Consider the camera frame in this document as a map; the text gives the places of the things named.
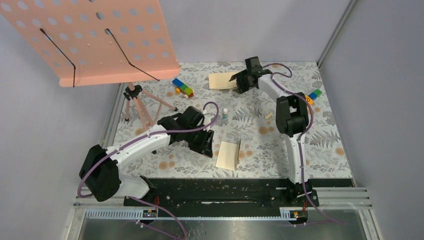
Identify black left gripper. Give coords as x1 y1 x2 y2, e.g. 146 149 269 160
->
184 125 214 158

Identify cream envelope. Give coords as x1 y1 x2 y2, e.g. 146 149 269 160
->
208 71 238 90

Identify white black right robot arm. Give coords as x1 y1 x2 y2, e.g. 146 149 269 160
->
229 56 313 206

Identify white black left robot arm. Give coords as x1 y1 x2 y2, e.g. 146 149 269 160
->
77 106 220 206

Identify white green glue stick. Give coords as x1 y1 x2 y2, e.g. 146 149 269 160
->
222 108 228 120

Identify small cream crumb piece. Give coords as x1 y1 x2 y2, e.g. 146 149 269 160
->
264 112 273 120

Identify floral patterned table mat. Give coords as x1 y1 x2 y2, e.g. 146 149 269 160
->
124 62 353 179

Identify multicolour toy block car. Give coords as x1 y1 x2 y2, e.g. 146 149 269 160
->
172 78 194 99

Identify yellow blue green toy blocks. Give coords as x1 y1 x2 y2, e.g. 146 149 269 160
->
305 88 323 106

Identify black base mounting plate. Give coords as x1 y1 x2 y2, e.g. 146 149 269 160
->
90 177 355 219

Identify pink tripod music stand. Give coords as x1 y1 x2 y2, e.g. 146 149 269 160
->
0 0 180 130

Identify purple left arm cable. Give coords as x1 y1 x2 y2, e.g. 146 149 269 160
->
76 101 221 240

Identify aluminium frame rail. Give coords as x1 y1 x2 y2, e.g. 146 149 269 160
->
65 179 382 240

